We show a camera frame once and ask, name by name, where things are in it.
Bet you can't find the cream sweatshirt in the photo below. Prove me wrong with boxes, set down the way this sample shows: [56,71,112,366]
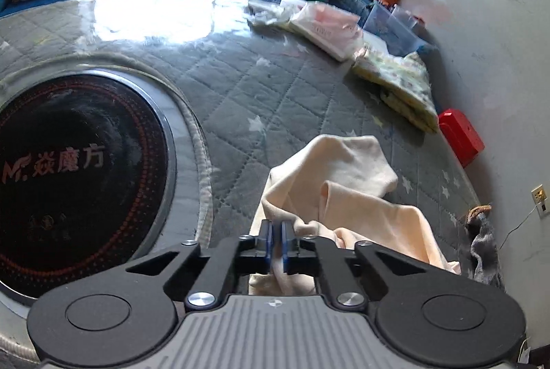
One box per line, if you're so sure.
[249,134,461,274]

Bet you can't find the grey sock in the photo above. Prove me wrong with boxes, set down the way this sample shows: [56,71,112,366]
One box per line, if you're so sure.
[459,204,505,291]

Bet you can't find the clear plastic storage box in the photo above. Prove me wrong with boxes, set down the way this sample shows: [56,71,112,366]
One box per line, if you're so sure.
[364,1,427,56]

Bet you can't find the folded yellow floral blanket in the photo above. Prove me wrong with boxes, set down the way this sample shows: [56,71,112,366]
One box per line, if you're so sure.
[351,47,439,134]

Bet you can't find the round black induction cooktop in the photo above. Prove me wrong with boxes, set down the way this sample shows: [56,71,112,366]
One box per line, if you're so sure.
[1,71,176,304]

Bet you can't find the white crumpled cloth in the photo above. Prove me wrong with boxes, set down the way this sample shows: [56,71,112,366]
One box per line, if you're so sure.
[245,0,299,29]

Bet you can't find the grey quilted star table cover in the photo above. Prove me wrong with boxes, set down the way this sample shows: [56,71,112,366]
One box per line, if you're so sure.
[0,0,495,369]

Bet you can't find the red plastic stool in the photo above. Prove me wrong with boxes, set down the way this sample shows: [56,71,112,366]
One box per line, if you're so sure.
[438,109,485,168]

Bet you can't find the pink clothes in plastic bag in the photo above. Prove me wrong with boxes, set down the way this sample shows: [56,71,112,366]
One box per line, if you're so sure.
[289,1,364,62]

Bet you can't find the wall power socket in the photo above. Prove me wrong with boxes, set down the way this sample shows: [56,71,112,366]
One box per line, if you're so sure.
[531,185,550,218]

